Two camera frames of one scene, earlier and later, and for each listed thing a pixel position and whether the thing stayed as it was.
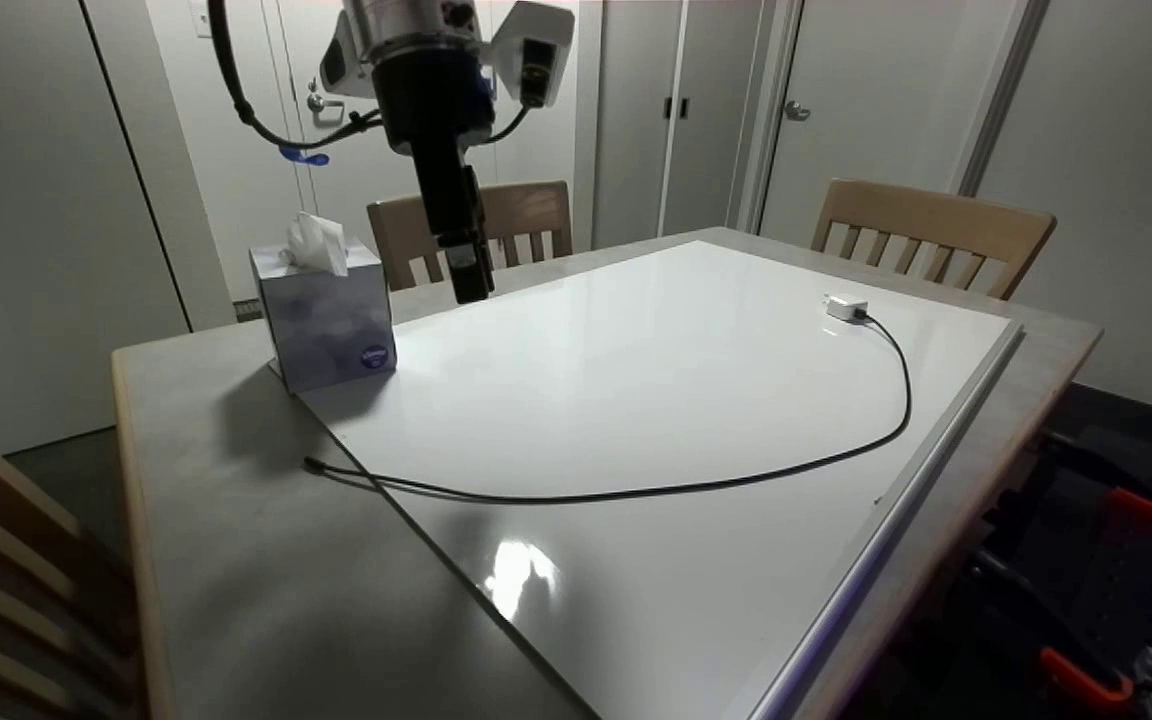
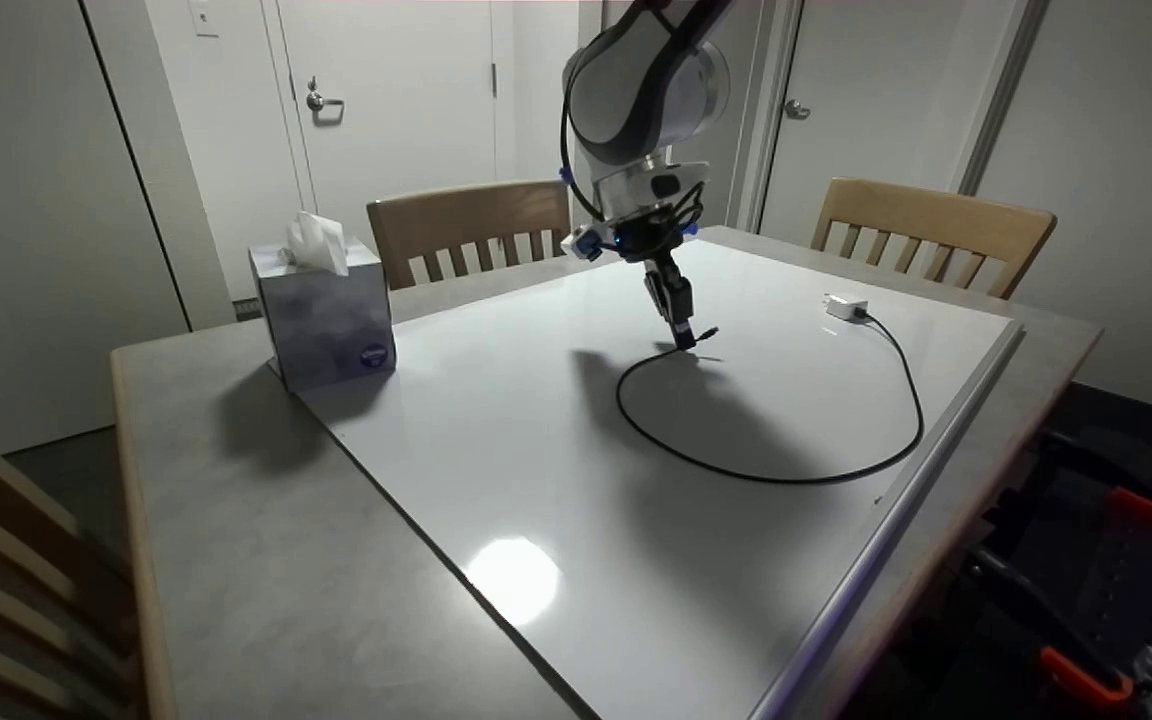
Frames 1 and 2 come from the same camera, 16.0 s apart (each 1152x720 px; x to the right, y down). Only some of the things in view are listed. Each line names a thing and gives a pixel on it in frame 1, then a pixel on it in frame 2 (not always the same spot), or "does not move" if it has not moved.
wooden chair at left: x=32 y=609 does not move
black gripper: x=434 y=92 to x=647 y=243
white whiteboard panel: x=665 y=483 does not move
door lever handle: x=326 y=110 does not move
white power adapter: x=843 y=304 does not move
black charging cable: x=665 y=490 to x=773 y=473
